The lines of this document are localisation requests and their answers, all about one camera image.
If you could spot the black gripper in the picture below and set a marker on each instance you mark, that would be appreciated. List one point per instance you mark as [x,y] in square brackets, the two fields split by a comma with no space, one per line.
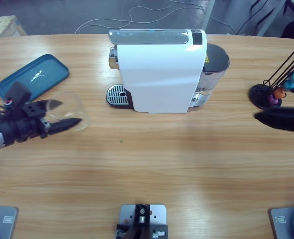
[22,128]

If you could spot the clear glass cup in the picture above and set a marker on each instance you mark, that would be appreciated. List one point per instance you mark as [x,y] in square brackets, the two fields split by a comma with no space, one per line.
[79,109]

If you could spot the silver coffee machine lever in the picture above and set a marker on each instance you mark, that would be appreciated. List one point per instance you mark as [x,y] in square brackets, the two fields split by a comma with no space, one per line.
[149,36]

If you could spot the orange coffee capsule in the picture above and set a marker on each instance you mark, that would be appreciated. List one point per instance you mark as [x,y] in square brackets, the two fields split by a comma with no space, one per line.
[279,92]

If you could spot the purple coffee capsule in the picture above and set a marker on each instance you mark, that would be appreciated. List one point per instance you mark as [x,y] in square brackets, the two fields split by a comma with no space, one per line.
[272,100]

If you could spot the white capsule coffee machine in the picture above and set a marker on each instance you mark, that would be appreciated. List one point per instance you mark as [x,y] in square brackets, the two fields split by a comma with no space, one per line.
[162,74]

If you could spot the teal plastic tray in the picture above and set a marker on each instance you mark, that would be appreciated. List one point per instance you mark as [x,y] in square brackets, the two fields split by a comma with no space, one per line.
[49,69]

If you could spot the metal drip tray grid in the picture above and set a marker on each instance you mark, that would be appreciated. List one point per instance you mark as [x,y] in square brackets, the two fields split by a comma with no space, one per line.
[115,95]

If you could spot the clear water tank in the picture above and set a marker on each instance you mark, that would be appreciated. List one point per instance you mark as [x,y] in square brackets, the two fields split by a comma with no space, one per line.
[215,59]

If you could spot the wooden crate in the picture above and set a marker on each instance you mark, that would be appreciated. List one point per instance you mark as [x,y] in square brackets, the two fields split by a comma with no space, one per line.
[2,25]

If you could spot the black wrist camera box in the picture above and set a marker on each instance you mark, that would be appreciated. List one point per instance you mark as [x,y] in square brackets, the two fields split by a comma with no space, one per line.
[18,92]

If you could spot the white metal frame leg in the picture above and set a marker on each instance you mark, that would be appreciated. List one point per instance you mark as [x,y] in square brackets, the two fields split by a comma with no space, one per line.
[273,13]

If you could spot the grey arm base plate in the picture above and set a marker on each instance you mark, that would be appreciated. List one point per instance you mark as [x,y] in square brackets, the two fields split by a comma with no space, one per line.
[284,221]
[5,221]

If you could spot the grey metal post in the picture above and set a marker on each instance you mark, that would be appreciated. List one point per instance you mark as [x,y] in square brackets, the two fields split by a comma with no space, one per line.
[208,15]

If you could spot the grey mount with dark post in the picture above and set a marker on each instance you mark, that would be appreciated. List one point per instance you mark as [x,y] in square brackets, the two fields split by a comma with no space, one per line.
[142,216]

